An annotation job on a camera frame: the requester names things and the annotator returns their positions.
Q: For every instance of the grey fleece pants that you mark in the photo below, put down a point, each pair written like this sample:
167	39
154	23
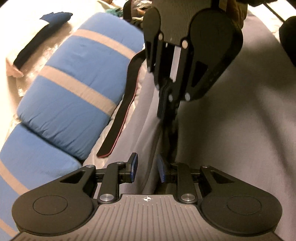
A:
231	139

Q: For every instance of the black round object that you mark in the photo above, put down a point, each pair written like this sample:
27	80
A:
289	32

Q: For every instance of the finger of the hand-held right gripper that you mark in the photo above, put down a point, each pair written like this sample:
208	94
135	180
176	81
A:
161	102
172	111

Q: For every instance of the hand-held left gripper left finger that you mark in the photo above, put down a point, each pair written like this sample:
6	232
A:
134	168

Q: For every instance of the large blue striped pillow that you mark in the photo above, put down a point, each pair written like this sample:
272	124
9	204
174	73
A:
76	88

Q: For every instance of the teal yarn bundle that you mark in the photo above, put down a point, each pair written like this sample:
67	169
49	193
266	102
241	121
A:
118	12

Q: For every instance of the small blue striped pillow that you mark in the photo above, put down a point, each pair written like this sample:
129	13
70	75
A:
30	171

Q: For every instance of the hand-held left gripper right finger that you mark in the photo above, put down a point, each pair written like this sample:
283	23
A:
161	169

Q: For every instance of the navy folded cloth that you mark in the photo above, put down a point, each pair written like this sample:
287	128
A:
39	39

